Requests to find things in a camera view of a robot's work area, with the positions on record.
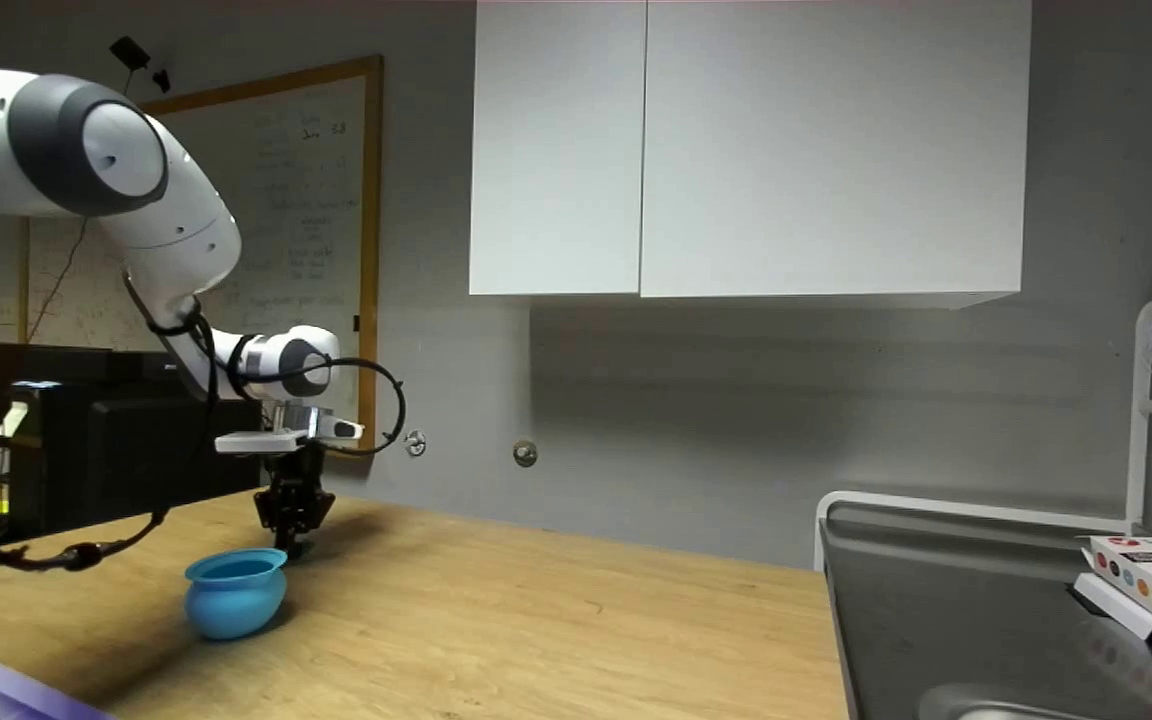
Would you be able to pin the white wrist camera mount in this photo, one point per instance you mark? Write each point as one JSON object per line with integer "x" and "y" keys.
{"x": 313, "y": 427}

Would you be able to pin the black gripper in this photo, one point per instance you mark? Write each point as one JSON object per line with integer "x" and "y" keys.
{"x": 294, "y": 498}

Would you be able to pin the black equipment box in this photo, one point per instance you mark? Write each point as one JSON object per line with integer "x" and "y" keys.
{"x": 102, "y": 435}

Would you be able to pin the white wire rack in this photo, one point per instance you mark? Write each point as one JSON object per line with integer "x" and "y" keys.
{"x": 1037, "y": 516}

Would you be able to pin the blue bowl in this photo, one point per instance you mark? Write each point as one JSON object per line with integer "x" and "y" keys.
{"x": 235, "y": 593}

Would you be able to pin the round silver wall knob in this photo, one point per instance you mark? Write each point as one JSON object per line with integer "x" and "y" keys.
{"x": 527, "y": 454}

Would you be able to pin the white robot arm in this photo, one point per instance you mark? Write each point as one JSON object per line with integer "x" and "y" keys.
{"x": 82, "y": 150}

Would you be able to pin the small black wall camera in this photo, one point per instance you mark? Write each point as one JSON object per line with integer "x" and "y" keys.
{"x": 133, "y": 56}

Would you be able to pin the white wall cabinet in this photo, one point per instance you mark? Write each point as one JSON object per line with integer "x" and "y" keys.
{"x": 748, "y": 150}

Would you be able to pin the wood framed whiteboard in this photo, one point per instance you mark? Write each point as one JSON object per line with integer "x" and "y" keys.
{"x": 297, "y": 162}

